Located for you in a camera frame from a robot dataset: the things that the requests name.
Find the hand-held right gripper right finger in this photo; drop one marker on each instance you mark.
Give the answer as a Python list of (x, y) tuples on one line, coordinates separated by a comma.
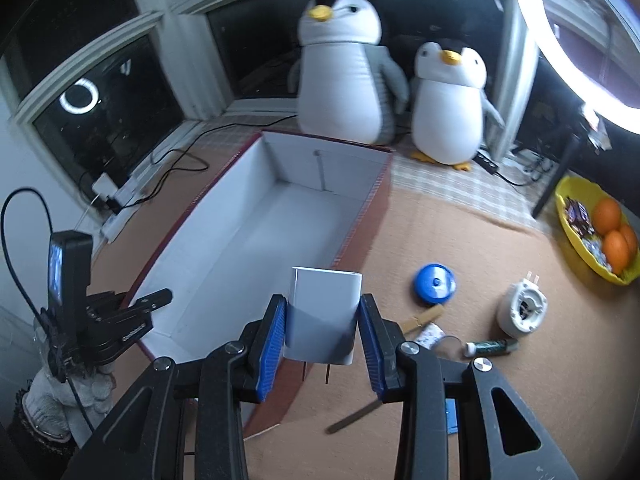
[(372, 355)]

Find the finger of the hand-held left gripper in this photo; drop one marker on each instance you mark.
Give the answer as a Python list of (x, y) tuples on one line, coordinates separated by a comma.
[(152, 299)]

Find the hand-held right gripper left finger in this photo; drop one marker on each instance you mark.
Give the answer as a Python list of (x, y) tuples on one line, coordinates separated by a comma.
[(271, 350)]

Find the white power adapter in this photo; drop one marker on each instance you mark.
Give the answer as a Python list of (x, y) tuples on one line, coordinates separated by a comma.
[(325, 305)]

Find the blue round plastic case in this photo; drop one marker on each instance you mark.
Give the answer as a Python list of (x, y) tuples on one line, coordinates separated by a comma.
[(432, 282)]

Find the green tube white cap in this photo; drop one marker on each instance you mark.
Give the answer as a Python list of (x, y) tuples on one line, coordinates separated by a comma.
[(492, 347)]

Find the white cardboard box red outside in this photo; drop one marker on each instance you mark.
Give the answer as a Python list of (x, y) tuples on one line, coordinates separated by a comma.
[(280, 220)]

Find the white plug-in device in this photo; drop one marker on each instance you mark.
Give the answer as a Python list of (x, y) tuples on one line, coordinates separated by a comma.
[(520, 305)]

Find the person's left hand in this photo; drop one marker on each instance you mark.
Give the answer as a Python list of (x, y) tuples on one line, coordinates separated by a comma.
[(65, 405)]

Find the wooden clothespin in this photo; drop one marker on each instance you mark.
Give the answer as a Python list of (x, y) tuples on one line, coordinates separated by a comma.
[(425, 319)]

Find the small clear jar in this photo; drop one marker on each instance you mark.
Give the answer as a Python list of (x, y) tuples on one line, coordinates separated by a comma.
[(456, 342)]

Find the black plug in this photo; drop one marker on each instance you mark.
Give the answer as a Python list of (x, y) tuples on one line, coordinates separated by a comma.
[(112, 205)]

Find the white power strip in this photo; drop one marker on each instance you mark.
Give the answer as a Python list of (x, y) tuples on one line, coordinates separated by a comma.
[(122, 210)]

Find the white square charger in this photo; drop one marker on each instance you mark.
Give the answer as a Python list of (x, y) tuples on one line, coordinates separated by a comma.
[(105, 183)]

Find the yellow fruit bowl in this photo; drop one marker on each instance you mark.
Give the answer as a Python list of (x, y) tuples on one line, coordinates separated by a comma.
[(567, 240)]

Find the silver wrapped candies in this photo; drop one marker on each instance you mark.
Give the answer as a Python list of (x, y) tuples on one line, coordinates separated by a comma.
[(595, 251)]

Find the dark candy packets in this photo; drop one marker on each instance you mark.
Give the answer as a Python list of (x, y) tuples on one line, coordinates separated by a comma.
[(577, 215)]

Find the small penguin plush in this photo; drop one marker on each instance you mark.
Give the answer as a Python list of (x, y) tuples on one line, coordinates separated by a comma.
[(447, 115)]

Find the orange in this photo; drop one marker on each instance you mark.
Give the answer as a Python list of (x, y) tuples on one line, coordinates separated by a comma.
[(607, 215), (615, 252), (631, 240)]

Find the large penguin plush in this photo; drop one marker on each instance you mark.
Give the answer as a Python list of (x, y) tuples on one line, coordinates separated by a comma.
[(345, 85)]

